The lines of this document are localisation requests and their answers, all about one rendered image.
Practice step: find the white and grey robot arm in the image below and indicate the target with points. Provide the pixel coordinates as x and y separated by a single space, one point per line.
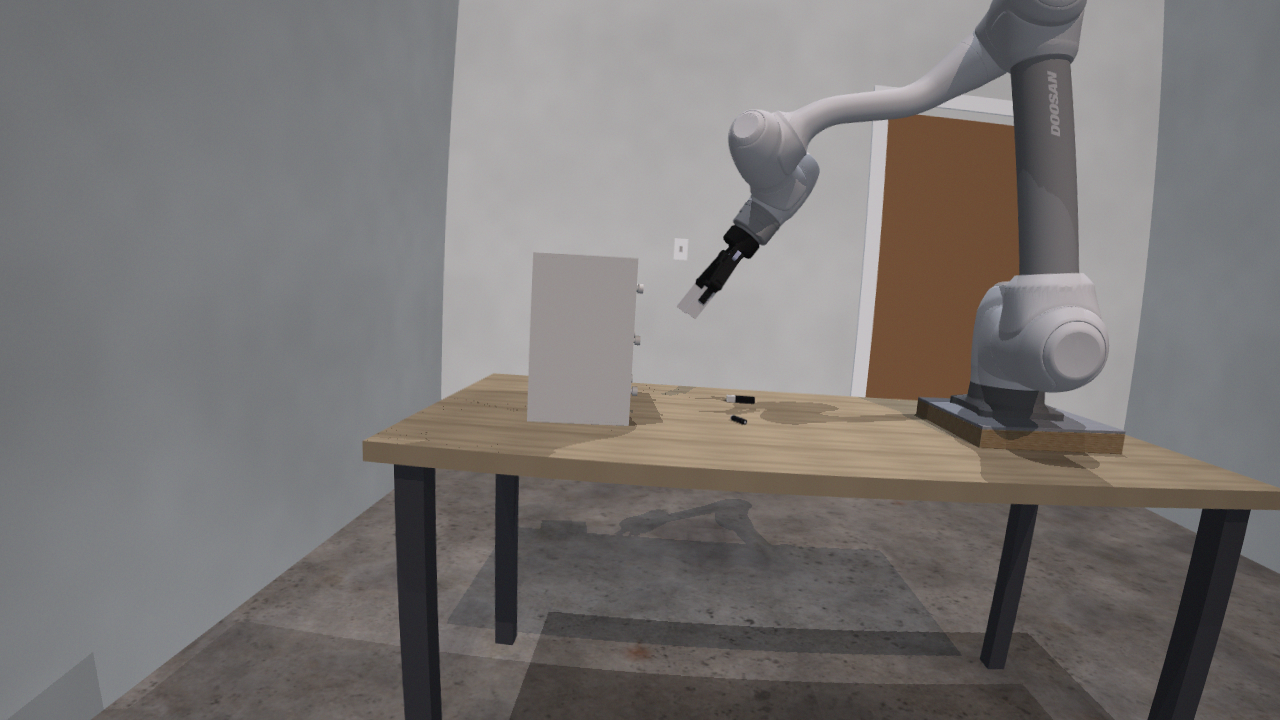
1047 339

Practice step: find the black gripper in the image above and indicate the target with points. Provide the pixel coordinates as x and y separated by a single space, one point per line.
699 295

